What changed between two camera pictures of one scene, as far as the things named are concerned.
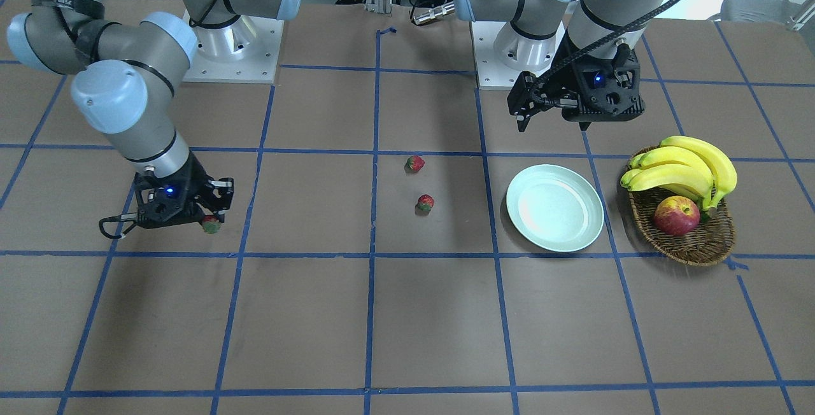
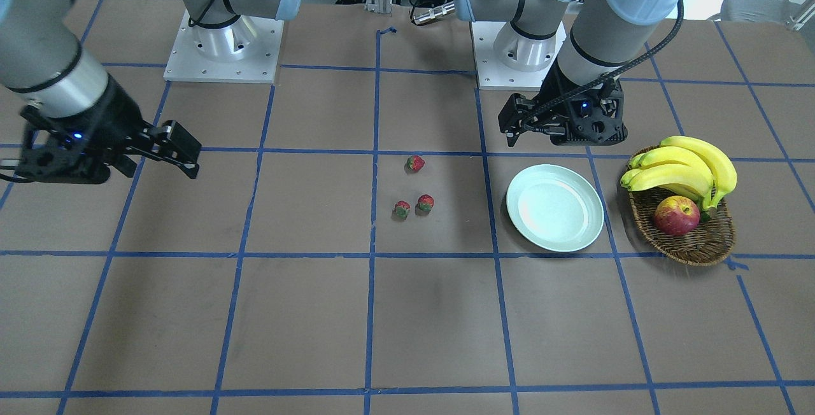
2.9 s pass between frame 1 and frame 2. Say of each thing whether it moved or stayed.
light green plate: stayed
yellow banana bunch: stayed
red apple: stayed
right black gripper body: moved
